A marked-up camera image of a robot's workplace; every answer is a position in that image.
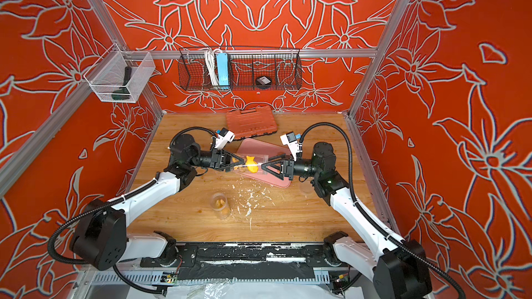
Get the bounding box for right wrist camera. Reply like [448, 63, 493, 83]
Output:
[280, 132, 302, 161]

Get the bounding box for black wire wall basket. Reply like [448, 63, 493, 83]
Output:
[177, 47, 303, 91]

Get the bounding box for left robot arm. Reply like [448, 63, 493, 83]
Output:
[47, 129, 246, 271]

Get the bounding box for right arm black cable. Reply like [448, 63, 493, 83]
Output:
[298, 122, 466, 299]

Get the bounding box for clear cookie jar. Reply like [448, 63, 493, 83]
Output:
[234, 154, 268, 174]
[209, 192, 231, 220]

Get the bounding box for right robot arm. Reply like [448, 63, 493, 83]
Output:
[261, 142, 466, 298]

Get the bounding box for white coiled cable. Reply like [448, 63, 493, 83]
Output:
[204, 49, 220, 87]

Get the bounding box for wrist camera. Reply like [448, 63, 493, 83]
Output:
[280, 132, 302, 161]
[214, 127, 235, 150]

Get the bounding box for light blue box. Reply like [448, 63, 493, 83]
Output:
[216, 53, 229, 89]

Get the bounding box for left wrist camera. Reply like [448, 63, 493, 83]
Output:
[214, 127, 235, 150]

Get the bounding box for pink plastic tray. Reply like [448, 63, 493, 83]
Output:
[236, 138, 291, 188]

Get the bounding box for clear acrylic wall box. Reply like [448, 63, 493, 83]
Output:
[83, 44, 155, 103]

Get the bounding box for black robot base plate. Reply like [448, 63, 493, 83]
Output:
[140, 242, 357, 284]

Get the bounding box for clear cookie jar front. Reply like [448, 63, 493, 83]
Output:
[209, 192, 231, 220]

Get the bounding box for orange tool case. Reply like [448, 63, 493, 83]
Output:
[226, 106, 278, 141]

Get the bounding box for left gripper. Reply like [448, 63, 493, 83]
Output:
[187, 152, 246, 174]

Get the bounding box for small black box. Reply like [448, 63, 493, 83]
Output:
[255, 76, 272, 89]

